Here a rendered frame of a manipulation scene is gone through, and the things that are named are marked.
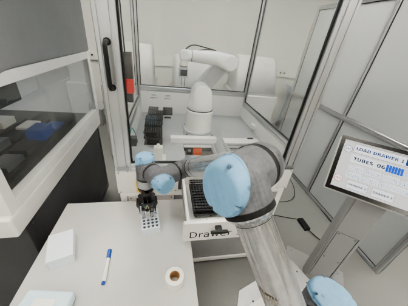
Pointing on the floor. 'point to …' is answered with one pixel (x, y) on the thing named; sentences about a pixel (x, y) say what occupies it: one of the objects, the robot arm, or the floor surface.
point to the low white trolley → (118, 257)
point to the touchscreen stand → (338, 240)
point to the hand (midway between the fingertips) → (147, 214)
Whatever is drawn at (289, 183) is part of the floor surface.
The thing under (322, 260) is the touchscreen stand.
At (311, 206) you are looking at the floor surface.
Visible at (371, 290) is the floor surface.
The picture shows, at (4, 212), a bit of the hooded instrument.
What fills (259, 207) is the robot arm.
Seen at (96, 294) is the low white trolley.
